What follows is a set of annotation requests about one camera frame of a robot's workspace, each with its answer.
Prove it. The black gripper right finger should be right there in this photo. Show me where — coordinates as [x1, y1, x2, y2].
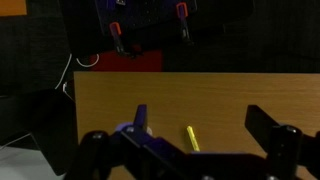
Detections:
[244, 104, 320, 180]

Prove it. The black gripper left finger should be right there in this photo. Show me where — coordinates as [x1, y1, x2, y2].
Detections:
[118, 104, 188, 168]

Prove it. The yellow marker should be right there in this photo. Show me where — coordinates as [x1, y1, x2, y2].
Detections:
[186, 125, 201, 153]

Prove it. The white cable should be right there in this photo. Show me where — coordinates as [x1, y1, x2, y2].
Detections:
[54, 53, 101, 91]

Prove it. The orange-handled black clamp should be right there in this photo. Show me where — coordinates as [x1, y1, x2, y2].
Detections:
[109, 21, 134, 58]
[175, 2, 194, 44]

